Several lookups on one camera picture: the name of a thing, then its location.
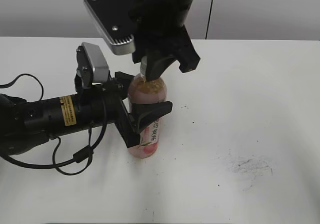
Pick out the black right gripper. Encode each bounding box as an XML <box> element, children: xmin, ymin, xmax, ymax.
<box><xmin>130</xmin><ymin>0</ymin><xmax>201</xmax><ymax>81</ymax></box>

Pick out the oolong tea bottle pink label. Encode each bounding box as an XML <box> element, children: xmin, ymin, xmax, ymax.
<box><xmin>126</xmin><ymin>75</ymin><xmax>168</xmax><ymax>159</ymax></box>

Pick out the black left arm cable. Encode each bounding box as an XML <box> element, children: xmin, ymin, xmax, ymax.
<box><xmin>0</xmin><ymin>74</ymin><xmax>108</xmax><ymax>176</ymax></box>

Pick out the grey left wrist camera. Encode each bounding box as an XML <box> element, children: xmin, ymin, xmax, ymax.
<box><xmin>76</xmin><ymin>42</ymin><xmax>110</xmax><ymax>89</ymax></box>

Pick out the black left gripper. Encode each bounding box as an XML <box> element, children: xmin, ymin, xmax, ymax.
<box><xmin>74</xmin><ymin>71</ymin><xmax>173</xmax><ymax>148</ymax></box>

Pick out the grey bottle cap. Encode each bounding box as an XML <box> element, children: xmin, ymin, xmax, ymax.
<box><xmin>140</xmin><ymin>56</ymin><xmax>148</xmax><ymax>79</ymax></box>

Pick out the black hanging cable right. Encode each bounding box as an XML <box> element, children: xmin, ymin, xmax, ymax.
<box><xmin>204</xmin><ymin>0</ymin><xmax>217</xmax><ymax>40</ymax></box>

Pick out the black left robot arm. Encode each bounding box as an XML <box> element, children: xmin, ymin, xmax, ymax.
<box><xmin>0</xmin><ymin>72</ymin><xmax>173</xmax><ymax>155</ymax></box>

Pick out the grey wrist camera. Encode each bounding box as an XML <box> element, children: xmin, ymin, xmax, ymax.
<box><xmin>76</xmin><ymin>42</ymin><xmax>110</xmax><ymax>89</ymax></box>
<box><xmin>83</xmin><ymin>0</ymin><xmax>137</xmax><ymax>55</ymax></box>

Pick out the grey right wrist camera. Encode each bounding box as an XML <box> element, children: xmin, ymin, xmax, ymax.
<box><xmin>83</xmin><ymin>0</ymin><xmax>137</xmax><ymax>55</ymax></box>

